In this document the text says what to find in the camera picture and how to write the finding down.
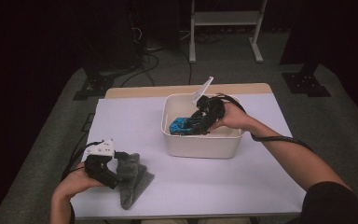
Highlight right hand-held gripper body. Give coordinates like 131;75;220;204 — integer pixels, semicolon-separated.
190;76;227;132

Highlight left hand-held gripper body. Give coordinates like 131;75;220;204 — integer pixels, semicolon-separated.
84;139;119;189

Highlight white plastic bin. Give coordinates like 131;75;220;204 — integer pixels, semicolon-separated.
161;92;245;160

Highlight blue black sock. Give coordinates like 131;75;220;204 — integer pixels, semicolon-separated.
168;116;208;136

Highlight grey sock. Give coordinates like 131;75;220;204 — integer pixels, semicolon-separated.
116;152;156;211

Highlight person's right hand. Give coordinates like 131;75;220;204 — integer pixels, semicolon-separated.
212;102;255;133

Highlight person's left hand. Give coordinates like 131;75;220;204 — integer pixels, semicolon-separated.
53;161;105;202

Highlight dark floor socket plate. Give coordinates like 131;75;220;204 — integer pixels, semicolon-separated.
80;113;96;133

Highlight wooden table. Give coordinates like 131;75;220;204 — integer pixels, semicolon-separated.
104;82;274;100

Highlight black stand base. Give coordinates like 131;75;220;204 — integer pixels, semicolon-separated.
72;69;117;102
281;63;331;98

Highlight white metal stand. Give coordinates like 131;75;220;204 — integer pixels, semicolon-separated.
188;0;269;64

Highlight dark equipment stand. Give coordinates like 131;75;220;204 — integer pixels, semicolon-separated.
83;0;144;73

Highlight black curtain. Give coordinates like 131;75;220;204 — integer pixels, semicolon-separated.
0;0;85;125
279;0;358;125

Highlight person's black shirt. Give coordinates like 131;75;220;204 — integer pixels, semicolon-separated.
287;181;358;224

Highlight left hand-held gripper black cable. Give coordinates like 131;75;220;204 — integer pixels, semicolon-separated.
60;140;105;182

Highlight hand-held gripper black cable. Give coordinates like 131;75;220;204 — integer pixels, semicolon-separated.
215;92;315;153
60;140;105;182

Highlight right hand-held gripper black cable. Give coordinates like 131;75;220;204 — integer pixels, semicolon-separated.
215;92;315;153

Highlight tangled black floor cables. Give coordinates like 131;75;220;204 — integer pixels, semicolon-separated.
119;50;161;89

